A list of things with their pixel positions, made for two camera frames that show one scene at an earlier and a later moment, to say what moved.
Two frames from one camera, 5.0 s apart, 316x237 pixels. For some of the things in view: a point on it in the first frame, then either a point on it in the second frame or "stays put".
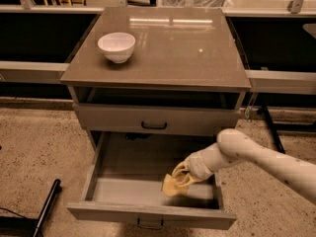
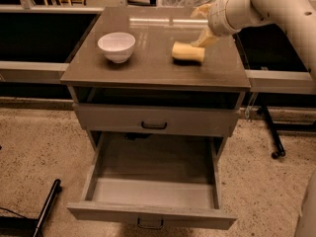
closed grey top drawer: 118,118 stays put
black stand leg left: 14,226 stays put
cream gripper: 197,167 -> 217,16
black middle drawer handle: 153,228 stays put
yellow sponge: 172,188 -> 188,51
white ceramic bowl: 118,46 stays put
